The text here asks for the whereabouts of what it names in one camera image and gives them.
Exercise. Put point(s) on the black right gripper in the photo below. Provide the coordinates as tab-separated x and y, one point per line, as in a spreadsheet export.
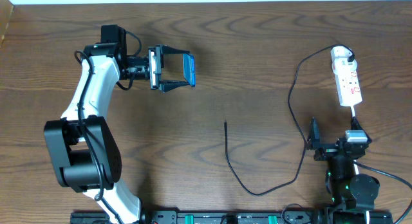
330	151

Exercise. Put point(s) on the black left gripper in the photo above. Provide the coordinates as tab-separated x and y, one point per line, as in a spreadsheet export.
158	67

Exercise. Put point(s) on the blue-screen Galaxy smartphone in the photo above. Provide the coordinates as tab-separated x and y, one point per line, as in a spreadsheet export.
189	69

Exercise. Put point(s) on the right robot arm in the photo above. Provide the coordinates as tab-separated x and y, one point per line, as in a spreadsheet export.
353	194

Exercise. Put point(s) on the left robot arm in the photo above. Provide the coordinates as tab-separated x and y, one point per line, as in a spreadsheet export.
83	152

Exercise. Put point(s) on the white power strip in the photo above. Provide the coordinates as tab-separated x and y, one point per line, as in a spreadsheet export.
347	81

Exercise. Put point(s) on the white USB wall charger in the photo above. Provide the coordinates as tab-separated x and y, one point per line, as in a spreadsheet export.
343	58

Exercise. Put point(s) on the black mounting rail base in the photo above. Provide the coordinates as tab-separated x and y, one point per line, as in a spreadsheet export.
289	216

